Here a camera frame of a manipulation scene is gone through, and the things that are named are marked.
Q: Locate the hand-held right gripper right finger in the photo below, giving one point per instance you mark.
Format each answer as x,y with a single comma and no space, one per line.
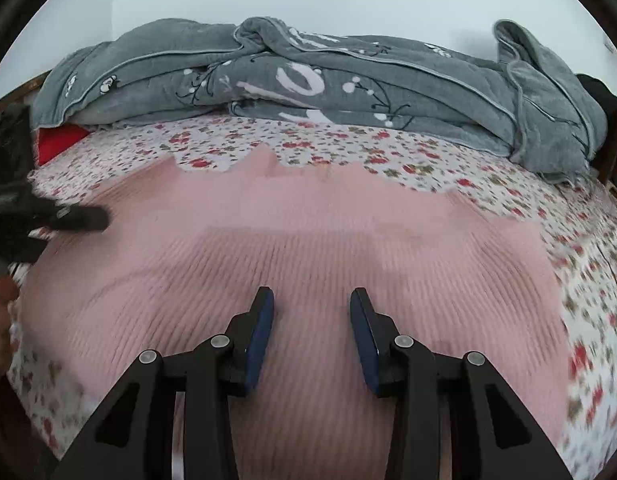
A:
366,330

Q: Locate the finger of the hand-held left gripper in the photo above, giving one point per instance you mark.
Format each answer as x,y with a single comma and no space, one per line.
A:
83,219

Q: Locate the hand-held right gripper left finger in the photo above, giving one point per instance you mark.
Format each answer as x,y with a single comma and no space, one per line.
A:
258,330

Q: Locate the pink knit sweater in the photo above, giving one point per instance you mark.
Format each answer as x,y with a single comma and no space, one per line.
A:
308,240

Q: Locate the red pillow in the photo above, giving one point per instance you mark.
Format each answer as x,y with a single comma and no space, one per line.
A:
58,142

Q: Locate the grey flower print blanket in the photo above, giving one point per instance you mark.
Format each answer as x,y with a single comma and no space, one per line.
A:
188,70

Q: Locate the black garment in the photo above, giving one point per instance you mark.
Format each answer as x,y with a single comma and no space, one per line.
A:
595,92

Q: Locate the brown wooden bed rail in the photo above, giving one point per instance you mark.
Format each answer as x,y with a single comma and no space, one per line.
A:
18,92

